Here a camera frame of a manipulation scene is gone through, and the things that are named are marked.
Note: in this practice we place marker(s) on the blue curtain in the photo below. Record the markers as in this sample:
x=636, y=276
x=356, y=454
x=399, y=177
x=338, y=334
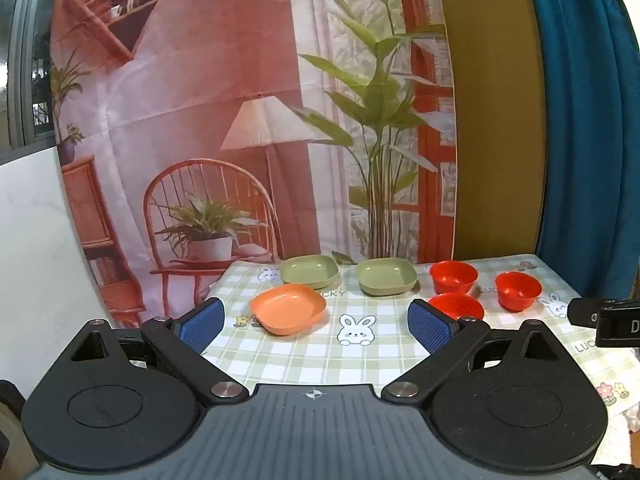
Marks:
x=585, y=110

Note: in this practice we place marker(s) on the grey window frame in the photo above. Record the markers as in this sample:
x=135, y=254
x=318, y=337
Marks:
x=25, y=60

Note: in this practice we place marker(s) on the orange square plate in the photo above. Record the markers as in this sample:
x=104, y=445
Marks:
x=290, y=310

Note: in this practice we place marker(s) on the red bowl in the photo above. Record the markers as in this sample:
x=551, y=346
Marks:
x=452, y=275
x=519, y=290
x=457, y=306

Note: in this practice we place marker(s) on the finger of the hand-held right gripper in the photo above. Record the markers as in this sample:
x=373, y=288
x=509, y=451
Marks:
x=620, y=327
x=582, y=314

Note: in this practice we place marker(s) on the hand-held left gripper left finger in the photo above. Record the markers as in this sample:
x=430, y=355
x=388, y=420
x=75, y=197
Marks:
x=202, y=327

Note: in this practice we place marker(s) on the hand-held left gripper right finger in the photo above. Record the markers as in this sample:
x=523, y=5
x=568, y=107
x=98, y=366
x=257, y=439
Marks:
x=427, y=327

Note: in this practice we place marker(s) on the printed room scene backdrop cloth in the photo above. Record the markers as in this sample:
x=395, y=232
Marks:
x=225, y=110

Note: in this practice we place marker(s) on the white marble board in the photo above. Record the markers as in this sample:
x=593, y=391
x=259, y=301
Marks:
x=45, y=260

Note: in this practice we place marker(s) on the green square plate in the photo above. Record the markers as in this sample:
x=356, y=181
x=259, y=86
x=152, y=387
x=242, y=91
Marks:
x=386, y=276
x=310, y=270

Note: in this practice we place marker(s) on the green checked rabbit tablecloth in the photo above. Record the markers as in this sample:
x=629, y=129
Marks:
x=310, y=355

